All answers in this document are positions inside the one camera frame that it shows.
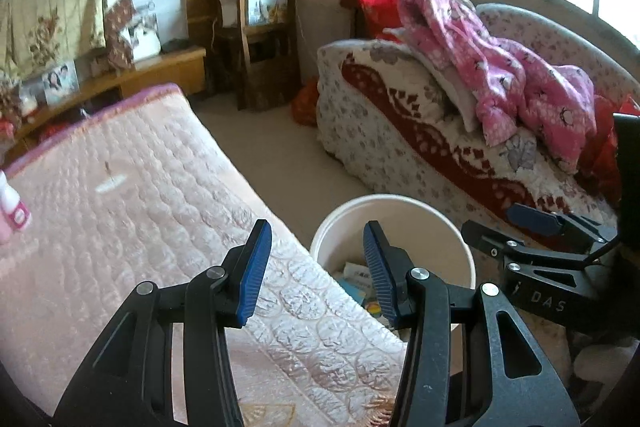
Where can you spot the framed couple photo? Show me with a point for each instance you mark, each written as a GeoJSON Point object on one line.
{"type": "Point", "coordinates": [60, 82]}

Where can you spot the wooden chair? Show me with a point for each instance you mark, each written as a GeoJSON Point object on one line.
{"type": "Point", "coordinates": [270, 77]}

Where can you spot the floral covered sofa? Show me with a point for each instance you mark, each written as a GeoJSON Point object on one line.
{"type": "Point", "coordinates": [400, 117]}

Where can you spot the pink patterned garment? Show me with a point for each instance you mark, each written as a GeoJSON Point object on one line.
{"type": "Point", "coordinates": [500, 72]}

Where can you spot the wooden cabinet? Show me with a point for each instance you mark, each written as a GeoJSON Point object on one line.
{"type": "Point", "coordinates": [165, 67]}

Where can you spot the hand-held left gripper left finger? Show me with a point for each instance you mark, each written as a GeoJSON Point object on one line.
{"type": "Point", "coordinates": [255, 272]}

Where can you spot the white handbag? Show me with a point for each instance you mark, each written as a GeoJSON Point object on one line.
{"type": "Point", "coordinates": [145, 39]}

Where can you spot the white bottle with pink label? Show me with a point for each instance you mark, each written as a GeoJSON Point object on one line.
{"type": "Point", "coordinates": [15, 212]}

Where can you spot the white plastic bucket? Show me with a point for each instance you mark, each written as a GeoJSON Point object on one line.
{"type": "Point", "coordinates": [390, 212]}

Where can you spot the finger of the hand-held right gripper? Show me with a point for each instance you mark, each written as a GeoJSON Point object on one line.
{"type": "Point", "coordinates": [532, 219]}
{"type": "Point", "coordinates": [485, 242]}

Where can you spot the orange bag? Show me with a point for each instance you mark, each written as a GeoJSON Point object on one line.
{"type": "Point", "coordinates": [305, 104]}

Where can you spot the red cloth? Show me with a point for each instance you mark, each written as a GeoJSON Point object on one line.
{"type": "Point", "coordinates": [377, 7]}

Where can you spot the floral hanging cloth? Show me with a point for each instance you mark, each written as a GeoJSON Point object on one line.
{"type": "Point", "coordinates": [50, 7]}

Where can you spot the red cushion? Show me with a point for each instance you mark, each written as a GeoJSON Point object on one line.
{"type": "Point", "coordinates": [600, 162]}

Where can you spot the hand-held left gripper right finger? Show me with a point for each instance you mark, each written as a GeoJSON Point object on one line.
{"type": "Point", "coordinates": [380, 272]}

